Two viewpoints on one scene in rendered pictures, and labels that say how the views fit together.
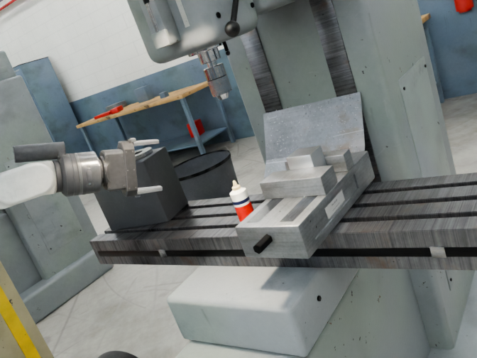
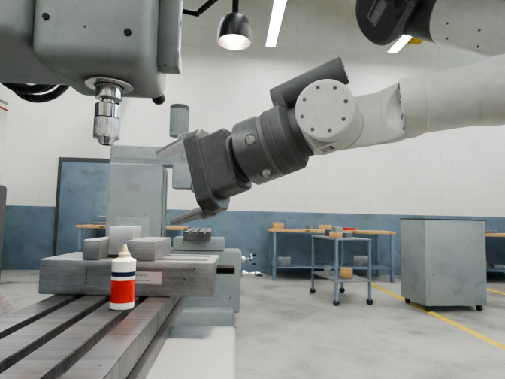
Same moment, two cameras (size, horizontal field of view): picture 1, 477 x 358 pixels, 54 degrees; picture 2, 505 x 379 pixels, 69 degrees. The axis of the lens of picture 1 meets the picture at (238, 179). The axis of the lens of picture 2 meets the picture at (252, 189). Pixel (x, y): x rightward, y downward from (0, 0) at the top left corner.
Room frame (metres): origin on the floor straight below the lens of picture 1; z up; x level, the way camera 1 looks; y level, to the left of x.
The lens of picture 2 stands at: (1.31, 0.64, 1.07)
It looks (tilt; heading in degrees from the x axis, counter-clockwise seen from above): 4 degrees up; 228
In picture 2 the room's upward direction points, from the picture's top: 1 degrees clockwise
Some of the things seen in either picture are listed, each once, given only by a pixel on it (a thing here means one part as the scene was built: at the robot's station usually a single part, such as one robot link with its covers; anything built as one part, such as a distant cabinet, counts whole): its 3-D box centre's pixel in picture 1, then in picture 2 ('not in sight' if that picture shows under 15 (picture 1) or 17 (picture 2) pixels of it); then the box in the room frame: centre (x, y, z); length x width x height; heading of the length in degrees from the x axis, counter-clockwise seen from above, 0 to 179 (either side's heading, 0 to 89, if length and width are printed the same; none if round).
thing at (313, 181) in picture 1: (297, 182); (150, 247); (0.93, -0.11, 0.99); 0.15 x 0.06 x 0.04; 48
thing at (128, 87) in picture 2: (206, 48); (109, 84); (1.07, -0.03, 1.31); 0.09 x 0.09 x 0.01
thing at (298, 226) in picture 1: (308, 192); (137, 263); (0.95, -0.13, 0.96); 0.35 x 0.15 x 0.11; 138
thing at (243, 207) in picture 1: (241, 201); (123, 275); (1.04, 0.01, 0.96); 0.04 x 0.04 x 0.11
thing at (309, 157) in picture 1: (307, 164); (125, 239); (0.97, -0.15, 1.01); 0.06 x 0.05 x 0.06; 48
